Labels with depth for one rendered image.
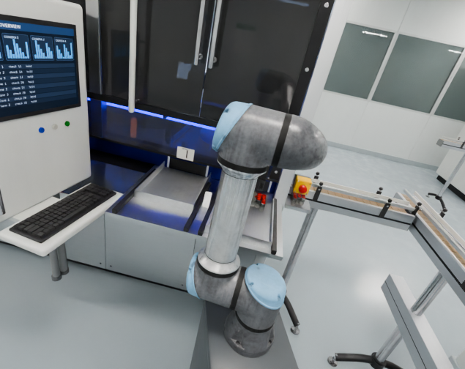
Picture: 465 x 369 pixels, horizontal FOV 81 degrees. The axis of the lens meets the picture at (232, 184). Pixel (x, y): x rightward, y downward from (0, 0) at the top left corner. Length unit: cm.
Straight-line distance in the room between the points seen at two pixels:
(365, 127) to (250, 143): 575
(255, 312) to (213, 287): 12
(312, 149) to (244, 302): 42
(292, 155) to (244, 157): 10
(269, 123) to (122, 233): 136
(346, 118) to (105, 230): 520
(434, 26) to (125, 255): 596
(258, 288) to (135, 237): 113
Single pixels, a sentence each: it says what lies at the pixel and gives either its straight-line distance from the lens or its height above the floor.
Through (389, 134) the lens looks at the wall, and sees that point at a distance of 645.
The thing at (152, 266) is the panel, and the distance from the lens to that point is 184.
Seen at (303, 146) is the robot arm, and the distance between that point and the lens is 55.
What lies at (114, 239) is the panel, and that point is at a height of 36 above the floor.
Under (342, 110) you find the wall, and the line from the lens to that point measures 606.
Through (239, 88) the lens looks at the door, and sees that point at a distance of 123.
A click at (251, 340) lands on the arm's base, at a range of 85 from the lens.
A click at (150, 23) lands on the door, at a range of 132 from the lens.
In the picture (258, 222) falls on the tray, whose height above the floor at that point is 88.
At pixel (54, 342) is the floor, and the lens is 188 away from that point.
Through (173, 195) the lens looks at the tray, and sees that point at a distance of 126.
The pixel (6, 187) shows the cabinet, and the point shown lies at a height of 93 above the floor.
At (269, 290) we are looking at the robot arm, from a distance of 74.
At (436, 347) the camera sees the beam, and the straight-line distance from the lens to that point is 165.
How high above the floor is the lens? 154
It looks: 27 degrees down
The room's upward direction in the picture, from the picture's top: 13 degrees clockwise
